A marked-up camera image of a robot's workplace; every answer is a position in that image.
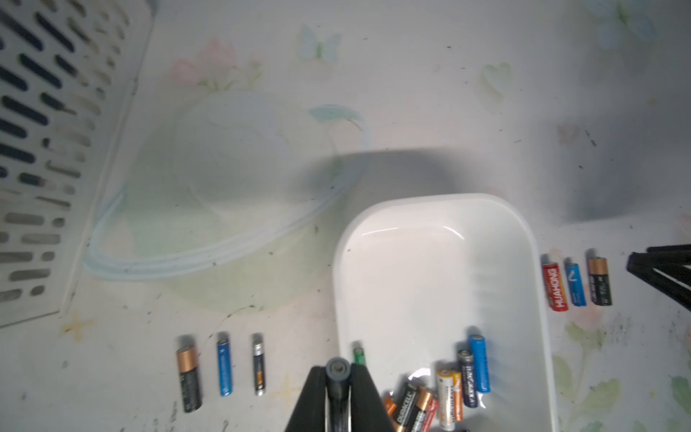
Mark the large blue battery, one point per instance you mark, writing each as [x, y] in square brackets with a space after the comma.
[478, 346]

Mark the dark navy battery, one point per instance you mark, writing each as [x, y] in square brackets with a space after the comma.
[466, 366]

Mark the white plastic storage box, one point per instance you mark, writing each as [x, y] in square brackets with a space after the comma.
[414, 278]

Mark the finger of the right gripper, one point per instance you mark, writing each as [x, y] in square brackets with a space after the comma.
[671, 248]
[666, 271]

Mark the orange battery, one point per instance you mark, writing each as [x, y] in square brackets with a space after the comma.
[389, 404]

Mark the red battery in box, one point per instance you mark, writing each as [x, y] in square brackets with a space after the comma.
[430, 414]

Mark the green battery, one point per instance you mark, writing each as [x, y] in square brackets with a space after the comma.
[359, 356]

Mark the black copper battery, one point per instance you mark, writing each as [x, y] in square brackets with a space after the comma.
[600, 289]
[191, 391]

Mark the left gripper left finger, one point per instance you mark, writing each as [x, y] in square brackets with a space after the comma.
[309, 413]

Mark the white perforated file organizer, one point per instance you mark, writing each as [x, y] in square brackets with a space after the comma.
[68, 69]

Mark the small blue battery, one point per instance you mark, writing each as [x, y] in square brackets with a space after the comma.
[224, 367]

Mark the black Duracell battery in box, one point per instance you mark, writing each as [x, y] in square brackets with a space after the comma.
[404, 405]

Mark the dark grey battery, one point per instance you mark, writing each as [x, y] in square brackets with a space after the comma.
[338, 373]

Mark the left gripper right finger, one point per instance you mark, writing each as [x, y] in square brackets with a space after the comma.
[367, 410]

